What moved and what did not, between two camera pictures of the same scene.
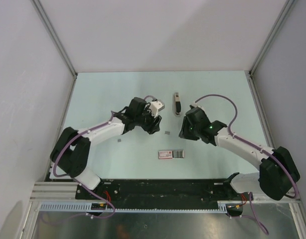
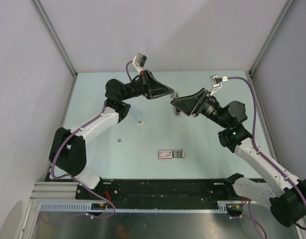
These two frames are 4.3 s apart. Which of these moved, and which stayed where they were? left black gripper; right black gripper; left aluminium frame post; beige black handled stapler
Moved: right black gripper; left black gripper
Stayed: beige black handled stapler; left aluminium frame post
